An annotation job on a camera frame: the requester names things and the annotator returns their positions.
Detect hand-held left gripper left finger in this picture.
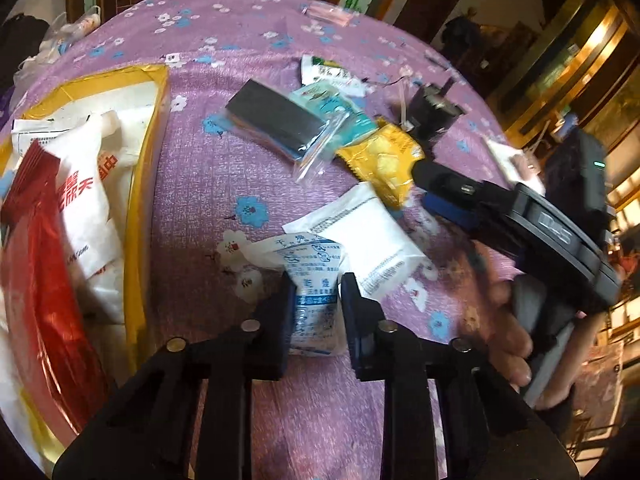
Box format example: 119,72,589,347
52,272,298,480

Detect pink packet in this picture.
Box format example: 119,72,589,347
305,2,358,26

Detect person's right hand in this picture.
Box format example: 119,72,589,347
482,280,596,409

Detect clear plastic bags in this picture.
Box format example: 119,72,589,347
15,5,101,81

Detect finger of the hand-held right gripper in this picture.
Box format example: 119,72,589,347
411,159,483,198
420,191,481,228

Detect red foil packet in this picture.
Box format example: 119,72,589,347
0,141,111,433

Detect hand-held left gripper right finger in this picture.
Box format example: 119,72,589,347
339,272,581,480

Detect white packet green barcode label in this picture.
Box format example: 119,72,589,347
300,55,363,86

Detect white printed plastic bag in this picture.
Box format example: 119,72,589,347
11,112,101,161

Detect white foam tray yellow tape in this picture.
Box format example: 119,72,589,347
0,65,171,461

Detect teal packet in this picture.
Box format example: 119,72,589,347
290,80,378,136

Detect yellow packet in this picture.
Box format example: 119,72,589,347
335,122,426,211

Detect white bag red print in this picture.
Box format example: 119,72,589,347
52,112,126,326

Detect white packet blue print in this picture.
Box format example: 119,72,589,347
270,232,348,357

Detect black sponge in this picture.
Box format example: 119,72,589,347
225,79,351,183

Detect white notebook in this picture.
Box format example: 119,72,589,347
485,139,548,196

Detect black motor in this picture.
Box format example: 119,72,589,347
405,77,466,148

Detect white soft packet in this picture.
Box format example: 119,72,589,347
282,181,428,303

